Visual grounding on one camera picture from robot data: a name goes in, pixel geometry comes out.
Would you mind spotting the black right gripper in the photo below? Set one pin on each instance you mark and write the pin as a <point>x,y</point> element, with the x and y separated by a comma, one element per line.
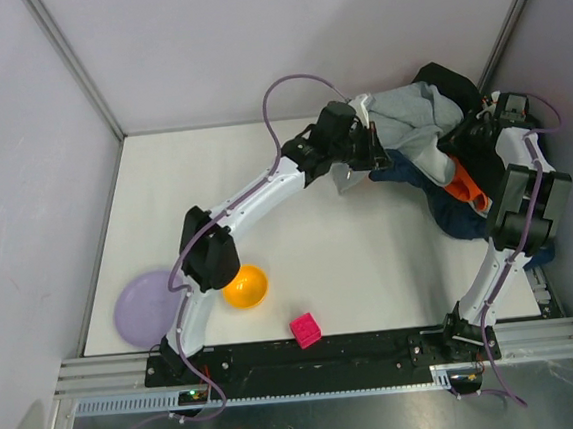
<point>459,138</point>

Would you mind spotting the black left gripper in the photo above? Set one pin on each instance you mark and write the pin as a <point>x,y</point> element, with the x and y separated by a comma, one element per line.
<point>376,146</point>

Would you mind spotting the black cloth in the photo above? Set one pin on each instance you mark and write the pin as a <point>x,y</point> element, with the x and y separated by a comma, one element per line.
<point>448,80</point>

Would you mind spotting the grey cloth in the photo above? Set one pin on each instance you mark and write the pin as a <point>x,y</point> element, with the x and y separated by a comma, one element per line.
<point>410,117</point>

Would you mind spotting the dark blue cloth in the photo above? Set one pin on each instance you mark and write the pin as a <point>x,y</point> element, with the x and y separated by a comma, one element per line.
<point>430,170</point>

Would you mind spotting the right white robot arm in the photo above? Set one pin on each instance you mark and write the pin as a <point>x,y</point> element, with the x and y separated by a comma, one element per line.
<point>523,197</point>

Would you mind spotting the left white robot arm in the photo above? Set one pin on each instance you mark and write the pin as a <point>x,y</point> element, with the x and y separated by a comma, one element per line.
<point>209,259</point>

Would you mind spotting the orange cloth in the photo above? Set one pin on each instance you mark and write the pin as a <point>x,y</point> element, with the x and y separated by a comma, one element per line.
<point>463,188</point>

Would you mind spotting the yellow plastic bowl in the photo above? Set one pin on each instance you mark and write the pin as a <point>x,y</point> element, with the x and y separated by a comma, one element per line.
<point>248,289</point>

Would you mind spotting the pink cube block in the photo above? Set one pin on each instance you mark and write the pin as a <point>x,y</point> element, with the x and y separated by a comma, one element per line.
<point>305,330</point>

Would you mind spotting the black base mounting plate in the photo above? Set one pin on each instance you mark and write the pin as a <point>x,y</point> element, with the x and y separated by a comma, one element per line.
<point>334,363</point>

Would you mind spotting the purple plastic plate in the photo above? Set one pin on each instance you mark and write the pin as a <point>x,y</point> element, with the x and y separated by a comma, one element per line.
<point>146,309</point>

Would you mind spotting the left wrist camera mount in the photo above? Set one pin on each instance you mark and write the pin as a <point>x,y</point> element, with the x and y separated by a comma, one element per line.
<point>361,105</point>

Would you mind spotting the right aluminium corner post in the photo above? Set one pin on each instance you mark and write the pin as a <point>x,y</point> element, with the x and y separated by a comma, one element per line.
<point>510,23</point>

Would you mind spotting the aluminium corner post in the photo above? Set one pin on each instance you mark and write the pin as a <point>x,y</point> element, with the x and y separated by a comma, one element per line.
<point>510,23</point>
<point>75,67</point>

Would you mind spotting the grey slotted cable duct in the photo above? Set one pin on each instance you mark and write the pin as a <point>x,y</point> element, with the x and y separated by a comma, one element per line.
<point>174,401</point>

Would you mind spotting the left aluminium corner post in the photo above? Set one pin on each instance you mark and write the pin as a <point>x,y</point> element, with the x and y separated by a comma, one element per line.
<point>75,67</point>

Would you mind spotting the aluminium frame rail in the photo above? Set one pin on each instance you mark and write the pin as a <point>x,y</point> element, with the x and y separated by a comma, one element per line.
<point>531,389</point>

